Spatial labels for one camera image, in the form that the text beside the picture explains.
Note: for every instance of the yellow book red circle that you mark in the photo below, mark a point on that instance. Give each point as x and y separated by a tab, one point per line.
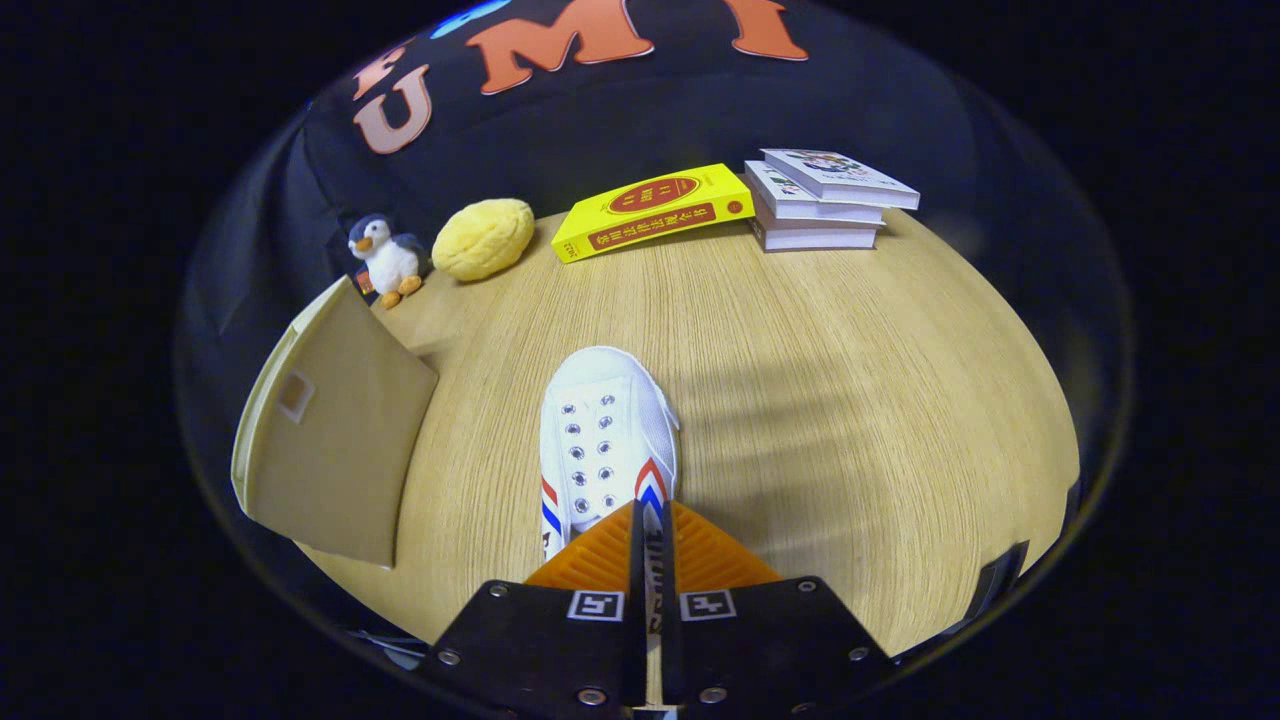
640	215

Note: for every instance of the black backdrop cloth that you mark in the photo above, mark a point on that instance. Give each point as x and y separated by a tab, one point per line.
600	120

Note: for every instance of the white book illustrated cover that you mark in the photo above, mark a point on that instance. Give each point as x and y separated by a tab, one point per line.
835	172

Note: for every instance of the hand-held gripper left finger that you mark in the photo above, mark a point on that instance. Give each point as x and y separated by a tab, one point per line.
637	560

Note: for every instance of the beige fabric storage box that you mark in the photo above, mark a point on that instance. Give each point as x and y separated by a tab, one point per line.
330	440

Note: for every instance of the white striped canvas shoe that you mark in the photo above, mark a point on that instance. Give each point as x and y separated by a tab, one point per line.
605	420

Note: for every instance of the yellow bun plush toy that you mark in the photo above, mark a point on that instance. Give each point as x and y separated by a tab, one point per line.
482	240

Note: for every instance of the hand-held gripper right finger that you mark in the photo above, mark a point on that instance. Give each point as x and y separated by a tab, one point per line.
667	560

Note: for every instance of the penguin plush toy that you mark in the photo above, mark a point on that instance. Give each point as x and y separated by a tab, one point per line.
390	260

